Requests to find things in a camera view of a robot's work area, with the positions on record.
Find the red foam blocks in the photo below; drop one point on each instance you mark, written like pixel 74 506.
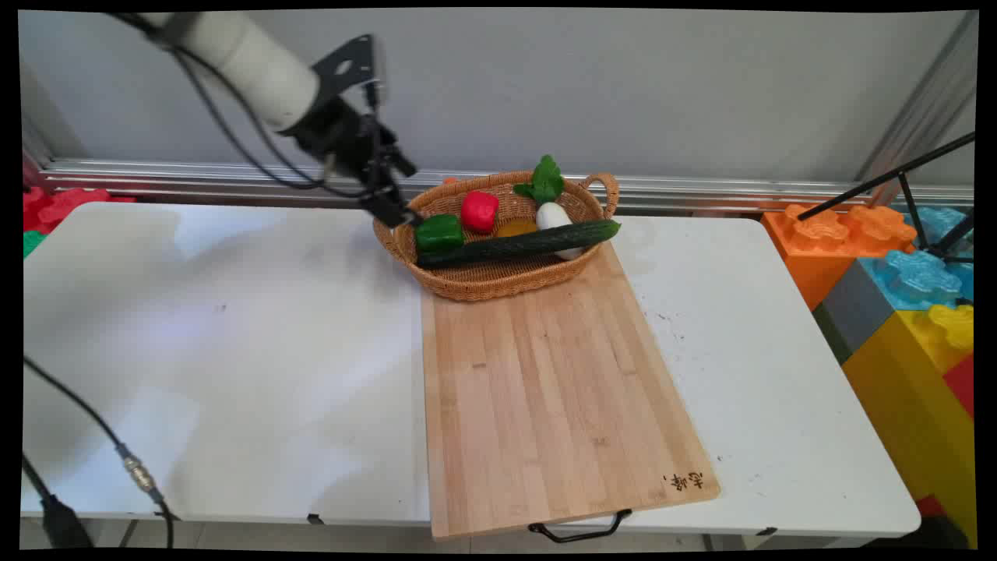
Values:
pixel 58 206

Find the bamboo cutting board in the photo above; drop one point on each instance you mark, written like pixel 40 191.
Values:
pixel 545 405

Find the black tripod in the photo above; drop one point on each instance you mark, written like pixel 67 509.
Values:
pixel 907 183

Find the red bell pepper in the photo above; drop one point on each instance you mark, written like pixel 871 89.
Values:
pixel 479 210

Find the black wrist camera mount bracket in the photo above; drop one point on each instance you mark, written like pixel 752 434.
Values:
pixel 347 66

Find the blue giant building block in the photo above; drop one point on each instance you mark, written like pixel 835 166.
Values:
pixel 919 276

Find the aluminium rail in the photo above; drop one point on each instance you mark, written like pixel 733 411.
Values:
pixel 195 175

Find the yellow vegetable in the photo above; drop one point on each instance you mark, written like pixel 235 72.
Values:
pixel 517 227

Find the dark green cucumber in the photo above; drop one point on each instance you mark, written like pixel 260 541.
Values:
pixel 514 245

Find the woven wicker basket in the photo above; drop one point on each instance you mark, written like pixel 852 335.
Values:
pixel 498 276

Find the green bell pepper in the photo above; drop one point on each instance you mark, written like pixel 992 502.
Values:
pixel 438 232

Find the green foam block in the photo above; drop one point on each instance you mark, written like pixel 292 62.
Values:
pixel 33 243

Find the red giant building block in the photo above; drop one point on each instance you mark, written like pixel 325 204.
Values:
pixel 962 382

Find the grey giant building block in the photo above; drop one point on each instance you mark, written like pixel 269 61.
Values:
pixel 853 312

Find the yellow giant building block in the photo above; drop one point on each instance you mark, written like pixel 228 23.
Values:
pixel 911 413

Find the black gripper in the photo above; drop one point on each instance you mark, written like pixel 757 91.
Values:
pixel 339 140

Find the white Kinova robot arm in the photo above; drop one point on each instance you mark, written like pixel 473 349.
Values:
pixel 249 62

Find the white radish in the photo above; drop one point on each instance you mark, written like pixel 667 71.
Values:
pixel 553 216

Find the orange giant building block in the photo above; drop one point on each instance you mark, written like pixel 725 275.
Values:
pixel 818 241

